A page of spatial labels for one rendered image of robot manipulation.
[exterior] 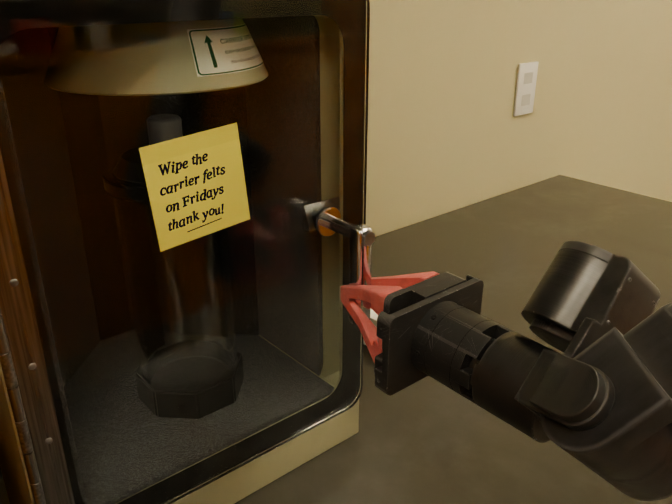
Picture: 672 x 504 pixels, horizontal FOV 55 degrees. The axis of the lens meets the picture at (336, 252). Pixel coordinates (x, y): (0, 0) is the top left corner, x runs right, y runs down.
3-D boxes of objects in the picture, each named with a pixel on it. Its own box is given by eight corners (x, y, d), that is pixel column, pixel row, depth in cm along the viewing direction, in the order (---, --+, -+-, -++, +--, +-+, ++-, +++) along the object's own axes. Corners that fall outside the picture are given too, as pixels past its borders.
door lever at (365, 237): (338, 301, 59) (316, 309, 58) (338, 203, 55) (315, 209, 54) (378, 323, 55) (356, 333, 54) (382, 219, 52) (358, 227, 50)
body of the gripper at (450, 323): (371, 309, 45) (452, 354, 40) (465, 270, 51) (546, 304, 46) (369, 386, 48) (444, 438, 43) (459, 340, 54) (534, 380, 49)
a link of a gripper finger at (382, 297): (320, 263, 52) (404, 306, 45) (384, 241, 56) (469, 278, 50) (321, 335, 55) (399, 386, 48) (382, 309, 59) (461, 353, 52)
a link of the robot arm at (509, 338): (536, 437, 38) (564, 460, 42) (594, 338, 39) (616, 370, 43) (447, 383, 43) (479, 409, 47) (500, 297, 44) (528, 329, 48)
